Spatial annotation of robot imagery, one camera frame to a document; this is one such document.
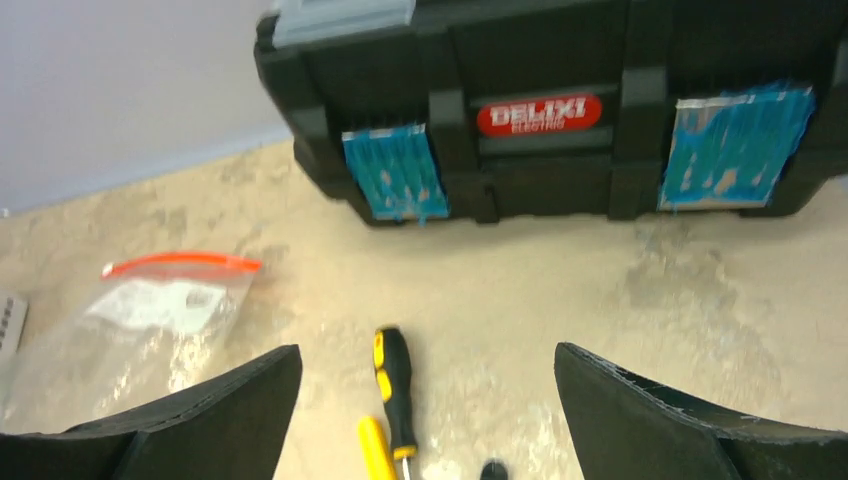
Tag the black toolbox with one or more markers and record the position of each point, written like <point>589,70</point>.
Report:
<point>485,110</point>

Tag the clear zip bag orange zipper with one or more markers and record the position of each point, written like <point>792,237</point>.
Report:
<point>152,328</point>

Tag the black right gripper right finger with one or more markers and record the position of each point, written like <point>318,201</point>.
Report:
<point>626,426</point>

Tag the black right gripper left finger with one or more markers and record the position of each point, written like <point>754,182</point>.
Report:
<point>230,427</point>

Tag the yellow handled tool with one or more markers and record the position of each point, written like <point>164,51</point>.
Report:
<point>375,450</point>

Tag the black yellow screwdriver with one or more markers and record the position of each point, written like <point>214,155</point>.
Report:
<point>393,373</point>

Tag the white perforated basket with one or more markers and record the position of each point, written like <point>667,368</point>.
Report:
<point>13,310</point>

